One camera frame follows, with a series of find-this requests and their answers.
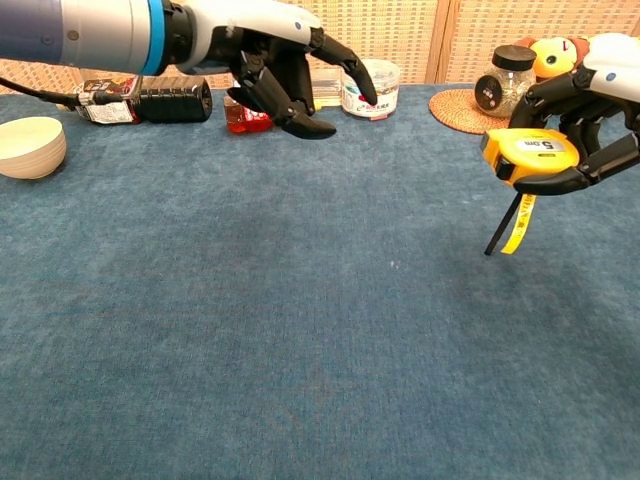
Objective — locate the clear bottle with blue label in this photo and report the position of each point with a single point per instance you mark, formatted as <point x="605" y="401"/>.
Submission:
<point x="327" y="87"/>

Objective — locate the bear-shaped honey bottle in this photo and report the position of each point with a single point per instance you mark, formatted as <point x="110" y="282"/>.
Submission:
<point x="240" y="122"/>

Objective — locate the dark soy sauce bottle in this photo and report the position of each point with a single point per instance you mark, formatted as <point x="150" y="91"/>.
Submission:
<point x="170" y="105"/>

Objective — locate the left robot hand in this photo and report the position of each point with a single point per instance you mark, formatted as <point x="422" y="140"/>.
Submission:
<point x="250" y="20"/>

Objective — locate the round woven coaster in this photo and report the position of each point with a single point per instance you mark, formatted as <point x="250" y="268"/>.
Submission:
<point x="450" y="112"/>

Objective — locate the blue tablecloth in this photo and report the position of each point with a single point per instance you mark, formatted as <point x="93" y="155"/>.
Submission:
<point x="300" y="300"/>

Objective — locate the cream bowl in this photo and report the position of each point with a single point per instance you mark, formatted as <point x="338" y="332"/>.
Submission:
<point x="30" y="147"/>

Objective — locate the yellow plush toy brown hood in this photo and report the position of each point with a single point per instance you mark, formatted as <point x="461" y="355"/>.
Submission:
<point x="550" y="57"/>

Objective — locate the woven folding screen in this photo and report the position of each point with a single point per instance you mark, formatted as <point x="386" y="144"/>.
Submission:
<point x="400" y="30"/>

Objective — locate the yellow tape measure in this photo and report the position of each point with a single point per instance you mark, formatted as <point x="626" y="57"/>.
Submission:
<point x="530" y="157"/>

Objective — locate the clear plastic clip tub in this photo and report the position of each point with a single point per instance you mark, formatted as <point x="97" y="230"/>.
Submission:
<point x="387" y="85"/>

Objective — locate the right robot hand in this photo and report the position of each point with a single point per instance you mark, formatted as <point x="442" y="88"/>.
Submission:
<point x="615" y="65"/>

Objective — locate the glass jar with black lid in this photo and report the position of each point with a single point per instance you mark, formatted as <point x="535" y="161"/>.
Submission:
<point x="500" y="90"/>

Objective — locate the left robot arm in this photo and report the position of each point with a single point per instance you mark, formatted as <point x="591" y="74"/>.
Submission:
<point x="75" y="35"/>

